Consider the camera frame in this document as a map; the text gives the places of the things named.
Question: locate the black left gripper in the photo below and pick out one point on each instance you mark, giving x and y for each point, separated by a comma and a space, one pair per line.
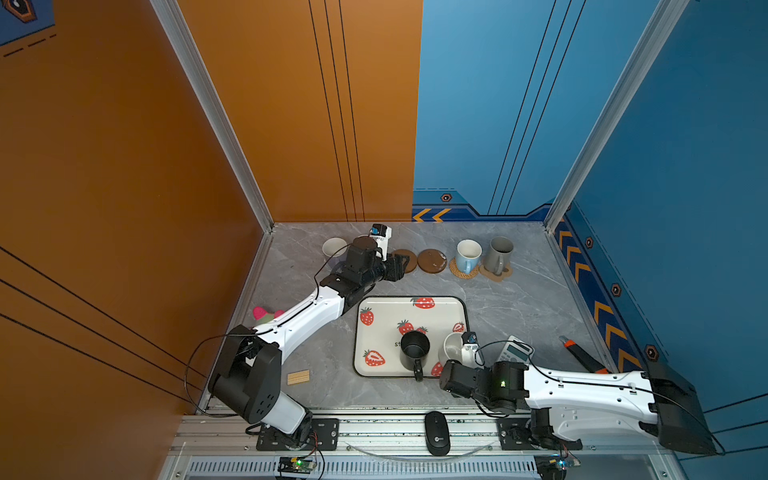
395, 271

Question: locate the light blue mug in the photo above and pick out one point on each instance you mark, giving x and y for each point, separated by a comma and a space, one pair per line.
468, 255

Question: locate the grey mug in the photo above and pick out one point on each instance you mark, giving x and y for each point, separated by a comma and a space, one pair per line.
498, 255

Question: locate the cork paw print coaster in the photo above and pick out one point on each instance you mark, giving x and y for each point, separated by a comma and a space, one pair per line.
507, 271

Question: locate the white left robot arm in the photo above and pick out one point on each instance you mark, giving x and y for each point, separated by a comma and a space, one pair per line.
247, 376

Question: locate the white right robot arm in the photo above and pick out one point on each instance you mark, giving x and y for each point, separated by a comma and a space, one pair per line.
566, 407

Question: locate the plain brown round coaster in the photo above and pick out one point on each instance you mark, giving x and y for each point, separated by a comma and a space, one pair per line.
412, 264

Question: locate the scratched brown round coaster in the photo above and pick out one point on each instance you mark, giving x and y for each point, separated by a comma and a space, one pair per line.
432, 261

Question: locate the woven rattan round coaster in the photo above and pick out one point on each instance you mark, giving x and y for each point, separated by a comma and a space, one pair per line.
460, 274

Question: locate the white scientific calculator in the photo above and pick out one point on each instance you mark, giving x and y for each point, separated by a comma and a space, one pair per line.
516, 350

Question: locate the white strawberry serving tray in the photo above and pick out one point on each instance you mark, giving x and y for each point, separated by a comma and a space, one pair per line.
382, 320

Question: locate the black computer mouse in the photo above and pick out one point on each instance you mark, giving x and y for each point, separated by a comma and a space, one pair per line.
437, 434

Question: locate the black mug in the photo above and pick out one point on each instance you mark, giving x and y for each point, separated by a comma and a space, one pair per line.
414, 349

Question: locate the circuit board right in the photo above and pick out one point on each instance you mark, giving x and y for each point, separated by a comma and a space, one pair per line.
555, 467

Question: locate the black orange utility knife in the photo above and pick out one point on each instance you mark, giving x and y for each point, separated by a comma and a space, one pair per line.
583, 357

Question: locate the white pink plush toy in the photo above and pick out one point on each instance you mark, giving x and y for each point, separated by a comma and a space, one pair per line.
262, 316

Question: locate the small wooden block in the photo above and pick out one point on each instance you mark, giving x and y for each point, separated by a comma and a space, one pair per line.
298, 377

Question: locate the green circuit board left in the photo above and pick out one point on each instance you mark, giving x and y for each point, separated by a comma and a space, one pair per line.
296, 467

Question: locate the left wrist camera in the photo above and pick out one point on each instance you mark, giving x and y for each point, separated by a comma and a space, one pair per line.
381, 234

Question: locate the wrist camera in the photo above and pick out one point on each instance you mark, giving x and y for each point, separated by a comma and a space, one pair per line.
381, 234
469, 349

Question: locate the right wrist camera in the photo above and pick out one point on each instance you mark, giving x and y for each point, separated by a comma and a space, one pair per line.
469, 349

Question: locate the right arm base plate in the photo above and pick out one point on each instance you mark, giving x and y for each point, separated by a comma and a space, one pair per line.
523, 434

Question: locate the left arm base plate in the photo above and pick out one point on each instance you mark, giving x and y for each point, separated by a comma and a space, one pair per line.
321, 433

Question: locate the aluminium front rail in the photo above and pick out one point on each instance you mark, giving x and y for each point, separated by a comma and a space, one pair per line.
388, 432

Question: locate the aluminium corner post left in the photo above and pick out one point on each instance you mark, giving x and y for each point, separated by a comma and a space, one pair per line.
177, 31

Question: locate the aluminium corner post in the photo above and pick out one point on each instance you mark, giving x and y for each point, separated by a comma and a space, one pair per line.
652, 40
177, 31

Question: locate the aluminium corner post right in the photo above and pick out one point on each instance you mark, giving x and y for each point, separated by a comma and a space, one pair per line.
652, 40

